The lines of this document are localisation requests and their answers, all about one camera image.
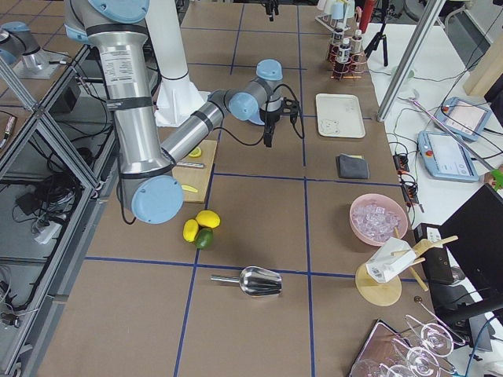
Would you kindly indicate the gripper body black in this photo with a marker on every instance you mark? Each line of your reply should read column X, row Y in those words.
column 269, row 9
column 270, row 116

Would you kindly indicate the blue plate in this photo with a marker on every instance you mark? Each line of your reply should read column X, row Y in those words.
column 256, row 119

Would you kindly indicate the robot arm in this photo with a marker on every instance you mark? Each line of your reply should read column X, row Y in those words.
column 148, row 153

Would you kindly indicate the dark tea bottle left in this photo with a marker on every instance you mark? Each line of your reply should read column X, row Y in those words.
column 337, row 37

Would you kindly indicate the dark tea bottle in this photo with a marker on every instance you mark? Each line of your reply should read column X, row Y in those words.
column 356, row 42
column 337, row 37
column 344, row 51

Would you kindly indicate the cream bear tray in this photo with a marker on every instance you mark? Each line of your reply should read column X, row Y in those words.
column 339, row 115

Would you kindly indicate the lemon half slice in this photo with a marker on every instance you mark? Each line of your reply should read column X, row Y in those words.
column 195, row 153

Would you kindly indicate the dark tea bottle right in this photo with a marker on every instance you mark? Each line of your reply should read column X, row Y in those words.
column 344, row 51

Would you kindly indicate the grey folded cloth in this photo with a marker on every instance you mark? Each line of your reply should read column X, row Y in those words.
column 352, row 167

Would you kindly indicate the dark tea bottle rear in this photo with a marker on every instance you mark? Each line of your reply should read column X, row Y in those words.
column 356, row 42

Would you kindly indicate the wooden cutting board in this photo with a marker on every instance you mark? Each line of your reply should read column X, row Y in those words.
column 198, row 178

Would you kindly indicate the yellow plastic knife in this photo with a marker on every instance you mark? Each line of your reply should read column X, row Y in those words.
column 189, row 188

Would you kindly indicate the yellow lemon large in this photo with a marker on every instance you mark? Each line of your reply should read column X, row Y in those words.
column 208, row 219

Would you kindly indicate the green lime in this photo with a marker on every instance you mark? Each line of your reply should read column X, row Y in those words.
column 204, row 238

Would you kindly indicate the yellow lemon small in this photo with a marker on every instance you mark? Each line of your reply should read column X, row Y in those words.
column 190, row 230

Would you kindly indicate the pink bowl of ice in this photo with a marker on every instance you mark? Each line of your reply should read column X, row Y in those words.
column 375, row 218

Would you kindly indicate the steel ice scoop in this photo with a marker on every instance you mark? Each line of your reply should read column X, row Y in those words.
column 255, row 281

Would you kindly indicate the white paper carton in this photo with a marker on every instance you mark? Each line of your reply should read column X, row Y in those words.
column 390, row 260

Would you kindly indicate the teach pendant near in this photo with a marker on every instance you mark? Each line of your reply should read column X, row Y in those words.
column 444, row 158

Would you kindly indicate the teach pendant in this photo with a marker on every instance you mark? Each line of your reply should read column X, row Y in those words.
column 464, row 117
column 444, row 158

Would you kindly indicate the teach pendant far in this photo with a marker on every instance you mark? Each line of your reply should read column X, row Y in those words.
column 464, row 117

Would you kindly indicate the round wooden stand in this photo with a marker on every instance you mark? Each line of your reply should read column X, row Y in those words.
column 389, row 293

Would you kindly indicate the black monitor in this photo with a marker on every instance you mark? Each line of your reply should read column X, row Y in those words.
column 477, row 224

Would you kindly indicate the wine glass upper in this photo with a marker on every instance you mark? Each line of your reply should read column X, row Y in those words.
column 434, row 337

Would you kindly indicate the wine glass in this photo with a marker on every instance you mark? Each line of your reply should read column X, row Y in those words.
column 434, row 337
column 420, row 361

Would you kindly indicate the wine glass lower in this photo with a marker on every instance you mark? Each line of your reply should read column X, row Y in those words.
column 420, row 361

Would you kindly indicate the copper wire bottle rack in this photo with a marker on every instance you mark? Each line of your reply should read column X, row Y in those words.
column 353, row 69

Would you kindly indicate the steel knife handle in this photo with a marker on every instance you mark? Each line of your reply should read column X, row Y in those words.
column 187, row 164

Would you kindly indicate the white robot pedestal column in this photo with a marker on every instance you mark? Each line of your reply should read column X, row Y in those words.
column 178, row 97

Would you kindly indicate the aluminium frame post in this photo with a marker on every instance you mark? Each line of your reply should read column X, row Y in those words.
column 418, row 38

